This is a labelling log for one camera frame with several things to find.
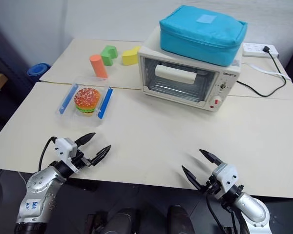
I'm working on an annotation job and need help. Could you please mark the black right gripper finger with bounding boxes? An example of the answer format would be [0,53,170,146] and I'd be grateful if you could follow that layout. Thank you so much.
[181,165,208,194]
[199,149,224,169]

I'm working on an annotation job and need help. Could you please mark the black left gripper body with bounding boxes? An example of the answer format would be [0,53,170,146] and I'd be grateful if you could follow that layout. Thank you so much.
[69,150,94,175]

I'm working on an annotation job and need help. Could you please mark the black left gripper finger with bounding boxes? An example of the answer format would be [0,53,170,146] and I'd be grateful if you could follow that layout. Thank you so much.
[88,145,112,167]
[75,132,97,147]

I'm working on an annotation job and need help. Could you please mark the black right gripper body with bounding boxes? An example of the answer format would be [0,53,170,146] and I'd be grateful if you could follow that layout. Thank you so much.
[201,175,226,198]

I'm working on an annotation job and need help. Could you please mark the clear container with blue clips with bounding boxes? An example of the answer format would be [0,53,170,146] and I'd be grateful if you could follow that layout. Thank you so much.
[54,76,114,128]

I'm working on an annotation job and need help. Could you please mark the white mini oven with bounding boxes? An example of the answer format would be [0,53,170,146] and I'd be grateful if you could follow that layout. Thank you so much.
[137,25,243,114]

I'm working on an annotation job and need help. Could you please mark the toy hamburger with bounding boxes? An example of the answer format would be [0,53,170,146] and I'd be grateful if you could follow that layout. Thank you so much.
[73,87,102,117]

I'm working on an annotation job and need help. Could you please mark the dark rounded shape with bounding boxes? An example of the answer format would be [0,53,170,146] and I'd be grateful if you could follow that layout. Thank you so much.
[86,206,138,234]
[166,204,195,234]

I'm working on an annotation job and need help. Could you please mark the orange foam cylinder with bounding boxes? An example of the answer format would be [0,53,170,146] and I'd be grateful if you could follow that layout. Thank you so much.
[89,54,109,79]

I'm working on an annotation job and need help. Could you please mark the blue round lid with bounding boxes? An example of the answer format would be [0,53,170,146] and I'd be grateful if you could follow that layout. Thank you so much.
[27,63,52,77]

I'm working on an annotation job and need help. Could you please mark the green foam block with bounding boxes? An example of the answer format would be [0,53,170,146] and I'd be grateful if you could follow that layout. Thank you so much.
[100,45,119,67]

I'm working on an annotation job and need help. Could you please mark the yellow foam block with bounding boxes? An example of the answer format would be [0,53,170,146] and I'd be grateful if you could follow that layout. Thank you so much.
[122,45,141,66]

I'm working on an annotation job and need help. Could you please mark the white power strip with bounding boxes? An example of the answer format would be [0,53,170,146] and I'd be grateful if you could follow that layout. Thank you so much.
[242,41,280,59]

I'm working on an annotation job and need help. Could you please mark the turquoise fabric zip bag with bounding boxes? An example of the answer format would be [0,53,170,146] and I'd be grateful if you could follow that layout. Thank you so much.
[159,5,249,67]

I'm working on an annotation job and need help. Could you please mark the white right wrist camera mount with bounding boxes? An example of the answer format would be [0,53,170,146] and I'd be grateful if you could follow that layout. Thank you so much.
[211,162,240,194]

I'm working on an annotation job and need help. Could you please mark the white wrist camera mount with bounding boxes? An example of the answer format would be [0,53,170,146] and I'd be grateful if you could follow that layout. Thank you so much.
[54,137,80,172]
[211,162,240,194]

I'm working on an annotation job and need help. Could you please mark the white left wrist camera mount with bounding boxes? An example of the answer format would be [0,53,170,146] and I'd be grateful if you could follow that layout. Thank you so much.
[54,137,80,172]

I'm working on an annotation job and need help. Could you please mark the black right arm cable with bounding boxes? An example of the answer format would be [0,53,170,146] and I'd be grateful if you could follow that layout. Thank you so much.
[206,192,238,234]

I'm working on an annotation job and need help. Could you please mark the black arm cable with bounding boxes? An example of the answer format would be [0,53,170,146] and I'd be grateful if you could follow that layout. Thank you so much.
[38,136,58,172]
[206,192,238,234]

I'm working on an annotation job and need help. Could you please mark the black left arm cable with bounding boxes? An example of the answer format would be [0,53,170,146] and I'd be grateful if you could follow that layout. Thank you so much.
[38,136,58,172]

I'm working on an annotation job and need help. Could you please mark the thin white wire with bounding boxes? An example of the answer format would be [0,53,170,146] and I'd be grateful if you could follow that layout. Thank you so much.
[16,170,28,185]

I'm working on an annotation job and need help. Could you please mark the white flat cable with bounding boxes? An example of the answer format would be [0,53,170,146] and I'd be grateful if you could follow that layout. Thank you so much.
[241,62,293,82]

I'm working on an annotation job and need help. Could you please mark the black power plug cable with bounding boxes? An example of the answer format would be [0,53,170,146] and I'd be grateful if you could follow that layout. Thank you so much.
[236,45,288,98]

